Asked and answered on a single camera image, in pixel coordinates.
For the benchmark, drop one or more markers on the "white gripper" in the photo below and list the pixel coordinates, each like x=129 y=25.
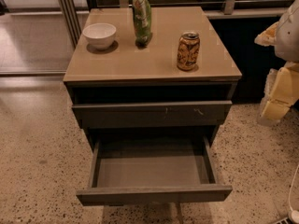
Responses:
x=288 y=37

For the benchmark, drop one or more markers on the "orange soda can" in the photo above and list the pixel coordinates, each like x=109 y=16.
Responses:
x=188 y=50

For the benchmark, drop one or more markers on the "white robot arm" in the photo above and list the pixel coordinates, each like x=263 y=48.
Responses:
x=286 y=46

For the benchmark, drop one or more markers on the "closed grey top drawer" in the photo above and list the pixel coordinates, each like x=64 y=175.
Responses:
x=135 y=115

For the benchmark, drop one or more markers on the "grey drawer cabinet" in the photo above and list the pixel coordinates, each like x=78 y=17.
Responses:
x=125 y=74

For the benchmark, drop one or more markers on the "open grey middle drawer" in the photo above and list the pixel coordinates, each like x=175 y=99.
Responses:
x=156 y=170

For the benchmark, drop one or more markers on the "green chip bag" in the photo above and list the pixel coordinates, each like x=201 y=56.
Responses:
x=142 y=22

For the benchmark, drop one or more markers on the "white ceramic bowl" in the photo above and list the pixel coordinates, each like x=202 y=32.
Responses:
x=100 y=35

